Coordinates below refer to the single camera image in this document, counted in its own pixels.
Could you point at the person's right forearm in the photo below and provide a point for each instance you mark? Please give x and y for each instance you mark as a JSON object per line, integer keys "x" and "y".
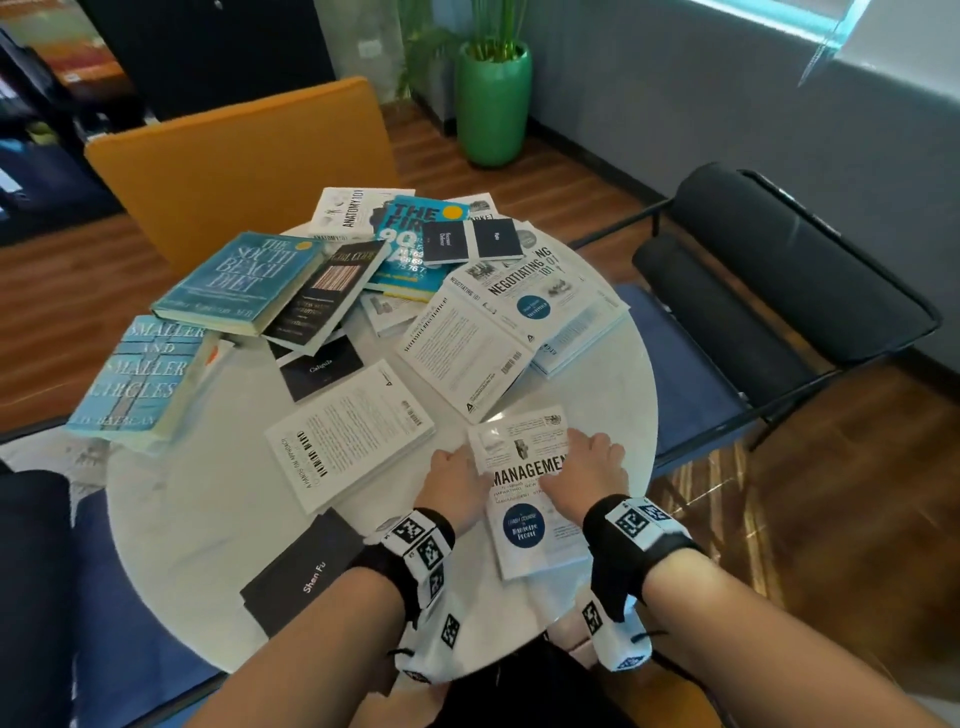
{"x": 750, "y": 645}

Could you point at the blue book with yellow dot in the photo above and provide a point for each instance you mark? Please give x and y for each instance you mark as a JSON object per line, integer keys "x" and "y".
{"x": 405, "y": 225}

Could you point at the teal hardcover book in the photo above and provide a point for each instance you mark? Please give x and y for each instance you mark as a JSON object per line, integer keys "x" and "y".
{"x": 232, "y": 281}

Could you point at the white book with body sketches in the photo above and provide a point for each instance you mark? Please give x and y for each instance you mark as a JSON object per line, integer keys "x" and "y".
{"x": 352, "y": 210}

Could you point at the light blue paperback book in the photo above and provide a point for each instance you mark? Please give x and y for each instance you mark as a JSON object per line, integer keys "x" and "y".
{"x": 135, "y": 375}

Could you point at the person's left forearm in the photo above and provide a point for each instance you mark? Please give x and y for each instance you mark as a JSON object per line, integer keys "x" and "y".
{"x": 315, "y": 660}

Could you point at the grey patterned rug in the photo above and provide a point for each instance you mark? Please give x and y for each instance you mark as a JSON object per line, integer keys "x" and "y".
{"x": 30, "y": 450}

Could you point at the orange striped boxes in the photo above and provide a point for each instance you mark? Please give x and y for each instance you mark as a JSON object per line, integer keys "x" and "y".
{"x": 75, "y": 45}

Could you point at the person's right hand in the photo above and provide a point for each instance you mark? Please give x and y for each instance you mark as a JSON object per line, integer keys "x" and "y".
{"x": 589, "y": 472}

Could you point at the orange upholstered chair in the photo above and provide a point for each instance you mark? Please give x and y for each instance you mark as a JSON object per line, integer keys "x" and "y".
{"x": 240, "y": 165}

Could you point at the black cabinet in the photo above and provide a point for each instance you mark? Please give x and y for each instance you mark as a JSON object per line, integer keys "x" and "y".
{"x": 225, "y": 52}

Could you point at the green plant pot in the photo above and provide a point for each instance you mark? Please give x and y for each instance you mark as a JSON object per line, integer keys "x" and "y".
{"x": 491, "y": 112}

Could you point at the black bookshelf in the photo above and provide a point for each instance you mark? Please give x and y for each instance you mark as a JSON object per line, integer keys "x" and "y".
{"x": 45, "y": 187}

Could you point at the white marble table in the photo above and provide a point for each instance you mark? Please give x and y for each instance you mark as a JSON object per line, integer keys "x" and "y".
{"x": 187, "y": 510}

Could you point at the white book with gold circle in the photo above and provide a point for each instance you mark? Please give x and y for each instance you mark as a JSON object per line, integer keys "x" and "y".
{"x": 480, "y": 204}

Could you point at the white wall outlet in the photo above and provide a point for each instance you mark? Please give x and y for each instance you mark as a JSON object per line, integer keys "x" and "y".
{"x": 370, "y": 49}

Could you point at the black marker-tagged wristband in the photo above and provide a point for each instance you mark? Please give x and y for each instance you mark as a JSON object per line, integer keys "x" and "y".
{"x": 416, "y": 540}
{"x": 622, "y": 562}

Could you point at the white marker-tagged wrist camera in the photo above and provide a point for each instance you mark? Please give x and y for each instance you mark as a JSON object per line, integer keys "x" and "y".
{"x": 611, "y": 637}
{"x": 442, "y": 637}

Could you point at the person's left hand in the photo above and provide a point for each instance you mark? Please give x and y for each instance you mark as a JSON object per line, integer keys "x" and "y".
{"x": 454, "y": 491}

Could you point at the black book with barcode print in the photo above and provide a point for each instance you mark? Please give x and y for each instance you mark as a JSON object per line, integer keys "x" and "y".
{"x": 322, "y": 300}

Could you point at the green palm plant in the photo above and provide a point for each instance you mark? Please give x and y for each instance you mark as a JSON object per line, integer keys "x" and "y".
{"x": 499, "y": 22}

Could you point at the black roll-cushion lounge chair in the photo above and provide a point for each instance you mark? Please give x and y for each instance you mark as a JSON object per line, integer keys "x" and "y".
{"x": 37, "y": 600}
{"x": 787, "y": 262}

